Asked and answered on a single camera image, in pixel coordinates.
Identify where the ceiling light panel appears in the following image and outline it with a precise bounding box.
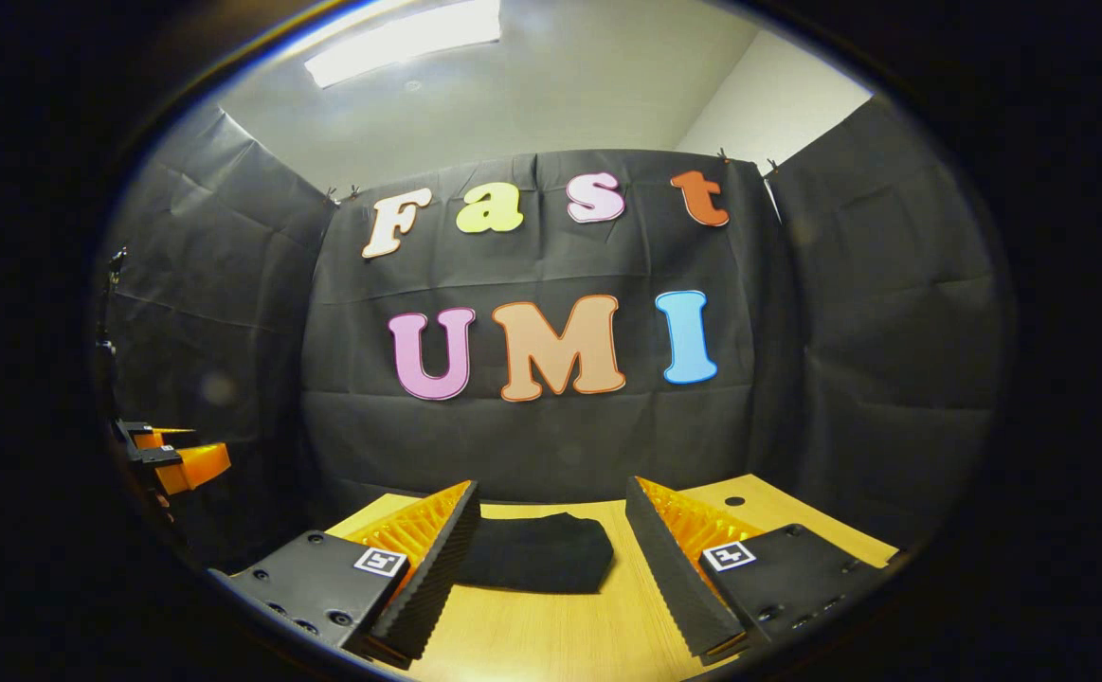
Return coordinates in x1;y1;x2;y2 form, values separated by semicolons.
302;0;502;89

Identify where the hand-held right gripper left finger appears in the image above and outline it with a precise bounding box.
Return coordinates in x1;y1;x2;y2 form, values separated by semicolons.
209;480;481;664

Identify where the black button-up garment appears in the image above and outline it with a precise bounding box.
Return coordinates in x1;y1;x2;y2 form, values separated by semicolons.
456;512;615;595

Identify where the black backdrop cloth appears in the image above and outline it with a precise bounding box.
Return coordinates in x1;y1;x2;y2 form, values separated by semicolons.
96;95;1016;569

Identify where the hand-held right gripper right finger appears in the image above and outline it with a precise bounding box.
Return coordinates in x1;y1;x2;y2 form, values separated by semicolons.
624;476;897;664

